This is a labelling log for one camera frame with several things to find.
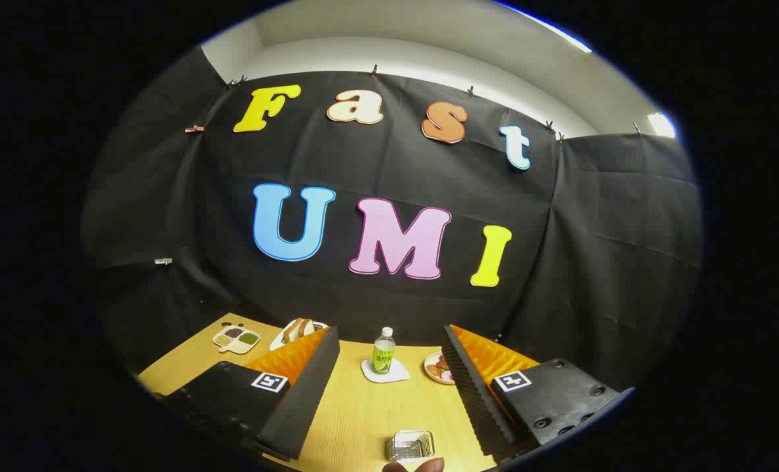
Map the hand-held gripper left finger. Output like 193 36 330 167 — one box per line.
157 326 341 463

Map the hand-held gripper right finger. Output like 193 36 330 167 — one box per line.
442 324 636 466

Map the oval plate of food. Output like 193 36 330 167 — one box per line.
424 351 456 385

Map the white toaster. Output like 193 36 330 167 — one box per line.
270 319 330 352

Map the white square coaster tray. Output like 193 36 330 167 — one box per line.
361 357 410 384

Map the white divided seasoning dish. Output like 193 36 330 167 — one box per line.
212 324 261 355

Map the green label drink bottle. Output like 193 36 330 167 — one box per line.
371 326 396 376

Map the metal wire cutlery basket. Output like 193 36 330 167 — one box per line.
387 430 436 463

